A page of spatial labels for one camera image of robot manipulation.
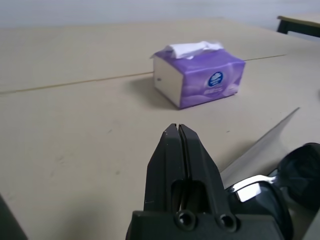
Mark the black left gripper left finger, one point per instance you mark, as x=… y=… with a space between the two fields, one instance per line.
x=162 y=162

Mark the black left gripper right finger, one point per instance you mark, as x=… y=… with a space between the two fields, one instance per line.
x=200 y=162

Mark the black sunglasses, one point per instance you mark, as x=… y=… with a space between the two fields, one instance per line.
x=295 y=175

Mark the grey open glasses case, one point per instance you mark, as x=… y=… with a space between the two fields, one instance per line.
x=265 y=150

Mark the purple tissue pack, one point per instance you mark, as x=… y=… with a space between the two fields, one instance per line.
x=207 y=82

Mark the beige table black frame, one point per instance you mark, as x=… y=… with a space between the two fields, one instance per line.
x=300 y=23

